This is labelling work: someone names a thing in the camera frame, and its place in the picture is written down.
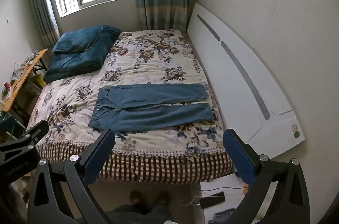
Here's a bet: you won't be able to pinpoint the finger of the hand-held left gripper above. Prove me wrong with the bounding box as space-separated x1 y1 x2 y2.
25 120 50 146

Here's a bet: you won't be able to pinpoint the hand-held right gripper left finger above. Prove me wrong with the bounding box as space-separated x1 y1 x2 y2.
26 129 116 224

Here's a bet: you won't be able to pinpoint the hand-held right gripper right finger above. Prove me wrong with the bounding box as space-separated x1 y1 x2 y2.
222 129 311 224

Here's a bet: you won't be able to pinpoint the blue denim pants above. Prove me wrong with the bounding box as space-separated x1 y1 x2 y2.
88 83 214 133

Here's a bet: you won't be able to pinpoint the white cabinet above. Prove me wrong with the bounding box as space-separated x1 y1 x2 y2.
190 173 276 224

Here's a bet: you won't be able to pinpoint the black phone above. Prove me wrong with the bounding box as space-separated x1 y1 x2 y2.
200 195 226 209

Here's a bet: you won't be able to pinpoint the yellow bag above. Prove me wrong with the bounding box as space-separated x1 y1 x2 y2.
32 74 46 87

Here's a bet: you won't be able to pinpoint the wooden side table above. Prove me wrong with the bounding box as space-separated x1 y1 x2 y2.
0 48 49 132

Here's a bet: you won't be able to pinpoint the blue cloth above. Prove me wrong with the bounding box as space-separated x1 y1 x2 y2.
208 208 237 224

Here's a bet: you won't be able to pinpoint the white headboard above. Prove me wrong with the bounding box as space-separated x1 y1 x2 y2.
187 3 306 159

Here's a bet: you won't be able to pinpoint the dark blue folded duvet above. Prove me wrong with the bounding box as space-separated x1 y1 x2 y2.
43 25 121 83

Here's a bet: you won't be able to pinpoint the dark blue pillow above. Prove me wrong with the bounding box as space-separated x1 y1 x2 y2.
52 26 104 53

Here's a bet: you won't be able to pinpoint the floral quilt bed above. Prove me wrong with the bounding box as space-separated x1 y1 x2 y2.
28 29 234 184

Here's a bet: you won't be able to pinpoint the black cable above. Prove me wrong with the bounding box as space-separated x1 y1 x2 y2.
191 184 247 193

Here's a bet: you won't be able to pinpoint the white cable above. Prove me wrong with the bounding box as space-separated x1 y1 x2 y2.
181 196 202 207

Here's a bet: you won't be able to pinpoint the clutter of white cables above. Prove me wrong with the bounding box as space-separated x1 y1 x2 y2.
12 52 38 79

